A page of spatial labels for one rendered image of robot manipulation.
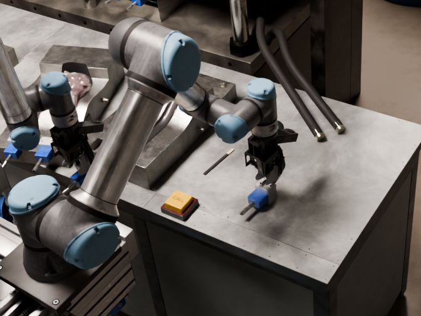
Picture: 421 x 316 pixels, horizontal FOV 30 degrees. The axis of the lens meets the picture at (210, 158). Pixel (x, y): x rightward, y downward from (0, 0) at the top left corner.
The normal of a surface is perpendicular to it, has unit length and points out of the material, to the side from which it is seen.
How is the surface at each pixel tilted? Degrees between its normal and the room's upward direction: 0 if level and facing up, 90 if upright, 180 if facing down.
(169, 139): 3
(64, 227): 40
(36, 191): 7
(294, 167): 0
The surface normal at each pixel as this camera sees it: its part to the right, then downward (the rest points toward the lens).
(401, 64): -0.11, -0.74
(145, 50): -0.55, -0.19
